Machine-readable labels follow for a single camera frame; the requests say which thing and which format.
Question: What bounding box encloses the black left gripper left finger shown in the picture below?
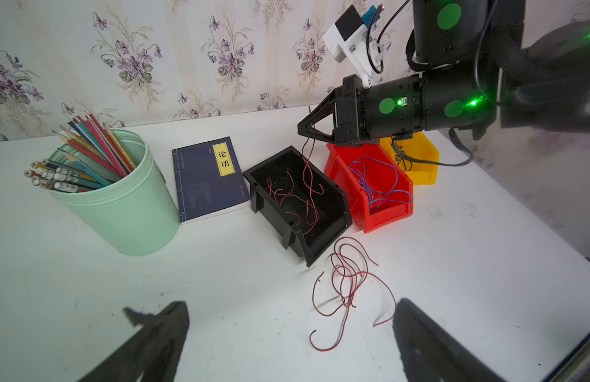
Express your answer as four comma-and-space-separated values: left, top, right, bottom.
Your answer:
80, 301, 190, 381

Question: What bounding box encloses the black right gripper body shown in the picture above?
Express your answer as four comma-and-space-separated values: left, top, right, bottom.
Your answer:
333, 75, 424, 146

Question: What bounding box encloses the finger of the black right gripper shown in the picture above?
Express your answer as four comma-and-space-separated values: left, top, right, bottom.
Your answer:
298, 89, 342, 127
298, 125, 336, 143

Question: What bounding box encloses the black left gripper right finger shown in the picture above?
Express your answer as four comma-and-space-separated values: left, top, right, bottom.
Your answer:
393, 299, 502, 381

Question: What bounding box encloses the black wire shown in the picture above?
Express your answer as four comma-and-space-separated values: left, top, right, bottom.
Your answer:
391, 138, 414, 172

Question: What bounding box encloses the blue wire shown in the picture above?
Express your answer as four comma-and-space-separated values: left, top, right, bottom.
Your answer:
347, 156, 414, 211

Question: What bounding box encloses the black plastic bin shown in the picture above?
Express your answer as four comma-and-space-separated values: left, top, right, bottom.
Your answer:
243, 146, 352, 267

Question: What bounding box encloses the red wire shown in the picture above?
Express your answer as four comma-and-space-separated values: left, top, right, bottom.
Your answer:
265, 104, 397, 353

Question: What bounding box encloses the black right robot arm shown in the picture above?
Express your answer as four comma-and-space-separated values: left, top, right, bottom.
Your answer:
298, 1, 590, 146

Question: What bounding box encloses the yellow plastic bin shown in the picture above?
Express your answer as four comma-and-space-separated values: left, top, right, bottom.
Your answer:
380, 132, 440, 186

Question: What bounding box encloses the red plastic bin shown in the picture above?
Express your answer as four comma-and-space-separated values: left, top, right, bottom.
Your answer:
325, 143, 414, 233

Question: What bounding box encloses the dark blue book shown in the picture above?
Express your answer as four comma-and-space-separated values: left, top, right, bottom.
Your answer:
172, 137, 250, 224

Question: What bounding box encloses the green pen cup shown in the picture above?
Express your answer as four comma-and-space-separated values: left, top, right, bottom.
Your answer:
49, 129, 180, 256

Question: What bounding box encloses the coloured pencils bundle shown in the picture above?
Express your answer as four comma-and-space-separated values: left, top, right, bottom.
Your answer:
25, 113, 137, 194

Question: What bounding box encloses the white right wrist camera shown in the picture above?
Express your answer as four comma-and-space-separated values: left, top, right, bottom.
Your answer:
322, 5, 384, 88

